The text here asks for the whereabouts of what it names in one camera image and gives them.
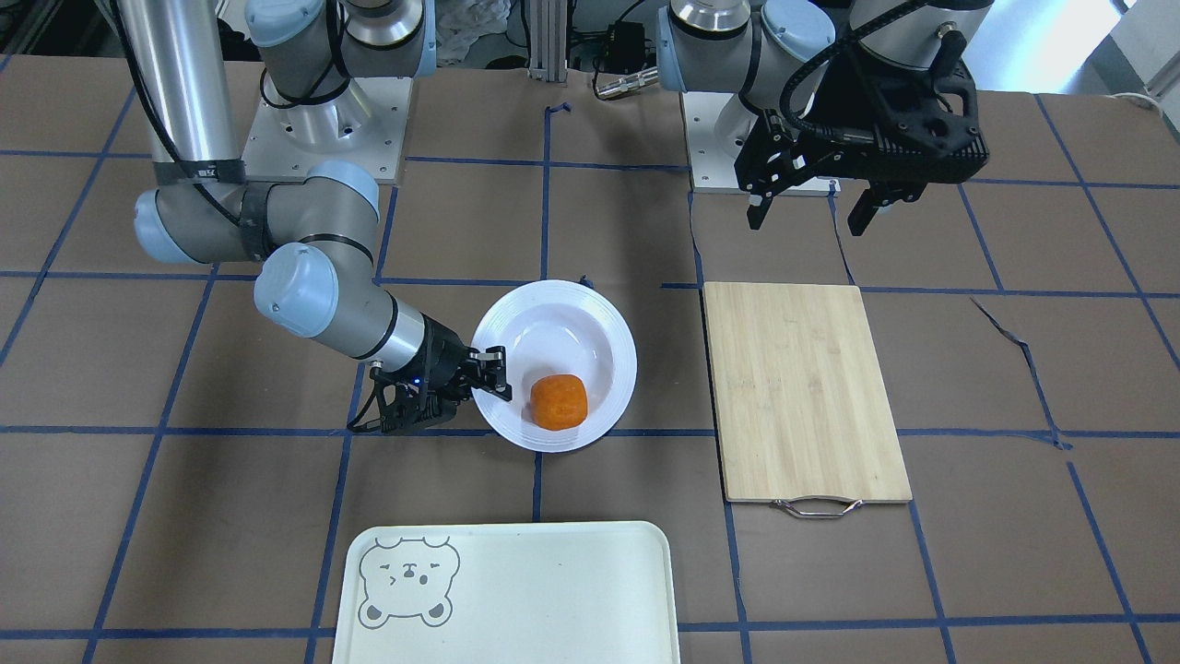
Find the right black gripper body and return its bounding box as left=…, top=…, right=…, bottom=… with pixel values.
left=419, top=318, right=472, bottom=405

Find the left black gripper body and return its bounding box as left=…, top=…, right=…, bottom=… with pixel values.
left=734, top=111, right=843, bottom=197

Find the white round plate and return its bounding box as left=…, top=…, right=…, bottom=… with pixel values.
left=472, top=280, right=637, bottom=453

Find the orange fruit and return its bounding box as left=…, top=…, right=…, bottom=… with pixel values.
left=527, top=373, right=589, bottom=432

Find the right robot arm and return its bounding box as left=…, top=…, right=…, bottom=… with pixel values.
left=107, top=1, right=513, bottom=403

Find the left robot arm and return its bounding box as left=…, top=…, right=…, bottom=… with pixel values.
left=657, top=1, right=992, bottom=236

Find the cream bear tray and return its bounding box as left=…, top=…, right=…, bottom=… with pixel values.
left=332, top=521, right=681, bottom=663

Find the black power adapter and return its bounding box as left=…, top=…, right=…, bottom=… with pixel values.
left=603, top=20, right=645, bottom=73

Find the bamboo cutting board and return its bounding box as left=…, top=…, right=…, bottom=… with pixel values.
left=702, top=281, right=912, bottom=518

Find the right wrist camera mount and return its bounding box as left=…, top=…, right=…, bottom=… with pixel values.
left=359, top=366, right=463, bottom=434

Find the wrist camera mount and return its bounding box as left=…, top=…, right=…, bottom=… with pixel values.
left=359, top=366, right=463, bottom=434
left=799, top=45, right=990, bottom=184

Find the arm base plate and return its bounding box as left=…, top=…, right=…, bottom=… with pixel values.
left=680, top=88, right=831, bottom=196
left=242, top=78, right=414, bottom=185

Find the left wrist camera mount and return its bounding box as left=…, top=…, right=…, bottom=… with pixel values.
left=799, top=45, right=990, bottom=184

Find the aluminium frame post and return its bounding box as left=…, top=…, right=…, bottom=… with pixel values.
left=523, top=0, right=569, bottom=84

